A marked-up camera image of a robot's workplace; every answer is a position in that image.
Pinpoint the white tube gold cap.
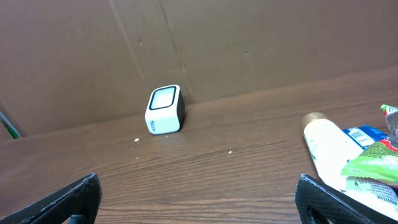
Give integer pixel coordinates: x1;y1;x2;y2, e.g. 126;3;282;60
301;112;397;220

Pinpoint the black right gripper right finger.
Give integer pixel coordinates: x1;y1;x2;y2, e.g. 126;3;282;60
295;174;397;224

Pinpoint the white barcode scanner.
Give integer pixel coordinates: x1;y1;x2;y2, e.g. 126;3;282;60
144;85;186;135

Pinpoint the green gummy candy bag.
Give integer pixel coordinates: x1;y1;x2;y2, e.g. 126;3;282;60
341;105;397;188

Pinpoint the blue snack bar wrapper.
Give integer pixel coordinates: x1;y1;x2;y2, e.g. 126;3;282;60
343;124;387;150

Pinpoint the green white rod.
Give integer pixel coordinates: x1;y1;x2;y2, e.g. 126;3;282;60
0;111;22;139

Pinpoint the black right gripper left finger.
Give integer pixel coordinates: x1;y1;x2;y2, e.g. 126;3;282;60
1;173;102;224

